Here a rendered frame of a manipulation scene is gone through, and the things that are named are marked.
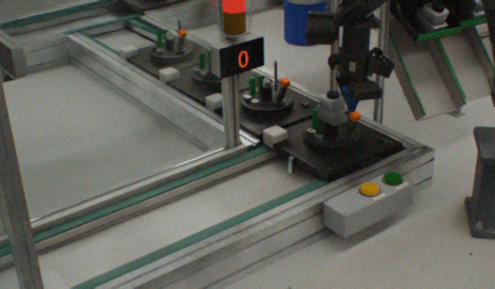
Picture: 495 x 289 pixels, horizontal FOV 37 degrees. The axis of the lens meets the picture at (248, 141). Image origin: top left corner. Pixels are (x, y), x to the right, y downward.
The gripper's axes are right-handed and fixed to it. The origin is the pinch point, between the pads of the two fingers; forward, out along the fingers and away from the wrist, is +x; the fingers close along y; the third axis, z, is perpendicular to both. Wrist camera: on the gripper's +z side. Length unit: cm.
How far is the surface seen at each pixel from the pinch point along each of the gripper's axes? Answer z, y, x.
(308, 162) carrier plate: -8.3, 4.1, 17.9
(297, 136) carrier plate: -7.4, 16.9, 18.5
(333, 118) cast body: -0.6, 10.2, 10.5
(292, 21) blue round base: 14, 106, 25
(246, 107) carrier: -16.9, 33.3, 17.6
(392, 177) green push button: 7.9, -7.1, 17.1
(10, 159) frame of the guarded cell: -65, -40, -18
